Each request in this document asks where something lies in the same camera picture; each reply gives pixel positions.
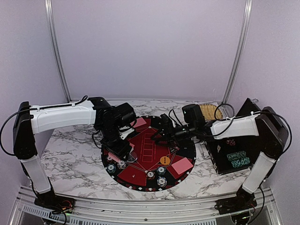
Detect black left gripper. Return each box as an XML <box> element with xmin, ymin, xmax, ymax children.
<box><xmin>99</xmin><ymin>124</ymin><xmax>132</xmax><ymax>162</ymax></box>

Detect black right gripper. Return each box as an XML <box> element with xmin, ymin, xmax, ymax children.
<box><xmin>150</xmin><ymin>123</ymin><xmax>196</xmax><ymax>148</ymax></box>

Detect red playing card deck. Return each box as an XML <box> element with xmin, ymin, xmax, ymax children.
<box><xmin>108</xmin><ymin>152</ymin><xmax>120</xmax><ymax>163</ymax></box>

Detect orange big blind button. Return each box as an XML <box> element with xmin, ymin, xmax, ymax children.
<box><xmin>160</xmin><ymin>156</ymin><xmax>171</xmax><ymax>165</ymax></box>

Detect green chips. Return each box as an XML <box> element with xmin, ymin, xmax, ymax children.
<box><xmin>157</xmin><ymin>166</ymin><xmax>166</xmax><ymax>175</ymax></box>
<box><xmin>106</xmin><ymin>164</ymin><xmax>116</xmax><ymax>174</ymax></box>

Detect dealt red card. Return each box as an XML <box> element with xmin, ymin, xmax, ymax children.
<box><xmin>171</xmin><ymin>157</ymin><xmax>193</xmax><ymax>175</ymax></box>
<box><xmin>133</xmin><ymin>117</ymin><xmax>147</xmax><ymax>128</ymax></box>

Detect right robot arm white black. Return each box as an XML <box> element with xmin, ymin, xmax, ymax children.
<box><xmin>151</xmin><ymin>104</ymin><xmax>292</xmax><ymax>210</ymax></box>

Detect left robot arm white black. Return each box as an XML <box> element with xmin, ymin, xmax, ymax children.
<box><xmin>13</xmin><ymin>96</ymin><xmax>137</xmax><ymax>209</ymax></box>

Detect round red black poker mat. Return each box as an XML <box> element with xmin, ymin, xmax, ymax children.
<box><xmin>101</xmin><ymin>116</ymin><xmax>196</xmax><ymax>192</ymax></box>

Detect yellow woven bamboo mat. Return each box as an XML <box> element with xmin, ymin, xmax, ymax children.
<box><xmin>200</xmin><ymin>104</ymin><xmax>223</xmax><ymax>121</ymax></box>

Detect black poker set case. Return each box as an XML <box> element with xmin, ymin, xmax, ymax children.
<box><xmin>201</xmin><ymin>97</ymin><xmax>279</xmax><ymax>176</ymax></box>

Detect red dice in case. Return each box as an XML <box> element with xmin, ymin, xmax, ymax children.
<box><xmin>226</xmin><ymin>139</ymin><xmax>236</xmax><ymax>146</ymax></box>

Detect teal chip row upper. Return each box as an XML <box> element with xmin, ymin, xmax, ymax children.
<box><xmin>226</xmin><ymin>151</ymin><xmax>247</xmax><ymax>161</ymax></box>

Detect teal chip row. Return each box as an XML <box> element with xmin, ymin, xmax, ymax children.
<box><xmin>226</xmin><ymin>151</ymin><xmax>247</xmax><ymax>161</ymax></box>
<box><xmin>231</xmin><ymin>157</ymin><xmax>250</xmax><ymax>168</ymax></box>

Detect teal chip row lower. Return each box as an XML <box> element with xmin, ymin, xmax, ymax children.
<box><xmin>231</xmin><ymin>157</ymin><xmax>250</xmax><ymax>168</ymax></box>

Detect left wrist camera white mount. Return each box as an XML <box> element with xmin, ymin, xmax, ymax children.
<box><xmin>119</xmin><ymin>128</ymin><xmax>135</xmax><ymax>140</ymax></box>

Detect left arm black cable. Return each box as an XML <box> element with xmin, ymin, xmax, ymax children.
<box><xmin>0</xmin><ymin>95</ymin><xmax>89</xmax><ymax>156</ymax></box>

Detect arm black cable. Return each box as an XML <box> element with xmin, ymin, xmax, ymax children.
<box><xmin>0</xmin><ymin>95</ymin><xmax>89</xmax><ymax>156</ymax></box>
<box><xmin>168</xmin><ymin>103</ymin><xmax>293</xmax><ymax>153</ymax></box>

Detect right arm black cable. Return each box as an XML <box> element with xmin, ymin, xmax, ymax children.
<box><xmin>168</xmin><ymin>103</ymin><xmax>293</xmax><ymax>153</ymax></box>

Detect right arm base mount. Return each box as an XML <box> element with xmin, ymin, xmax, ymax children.
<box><xmin>214</xmin><ymin>196</ymin><xmax>257</xmax><ymax>215</ymax></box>

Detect front aluminium rail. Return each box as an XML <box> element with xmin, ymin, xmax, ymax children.
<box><xmin>8</xmin><ymin>186</ymin><xmax>282</xmax><ymax>225</ymax></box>

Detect right aluminium frame post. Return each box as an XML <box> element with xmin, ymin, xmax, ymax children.
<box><xmin>222</xmin><ymin>0</ymin><xmax>253</xmax><ymax>103</ymax></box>

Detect aluminium frame post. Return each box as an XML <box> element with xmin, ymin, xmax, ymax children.
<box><xmin>222</xmin><ymin>0</ymin><xmax>253</xmax><ymax>103</ymax></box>
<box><xmin>45</xmin><ymin>0</ymin><xmax>71</xmax><ymax>102</ymax></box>

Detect left aluminium frame post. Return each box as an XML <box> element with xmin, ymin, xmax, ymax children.
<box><xmin>45</xmin><ymin>0</ymin><xmax>71</xmax><ymax>102</ymax></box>

